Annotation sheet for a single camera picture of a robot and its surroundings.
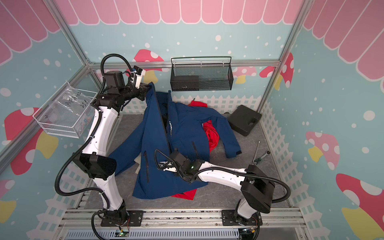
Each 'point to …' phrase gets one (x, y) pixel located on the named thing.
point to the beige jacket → (138, 160)
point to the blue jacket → (168, 126)
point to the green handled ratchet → (267, 152)
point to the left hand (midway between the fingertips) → (149, 87)
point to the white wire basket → (68, 113)
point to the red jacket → (213, 138)
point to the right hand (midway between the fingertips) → (177, 160)
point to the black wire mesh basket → (201, 73)
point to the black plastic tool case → (243, 120)
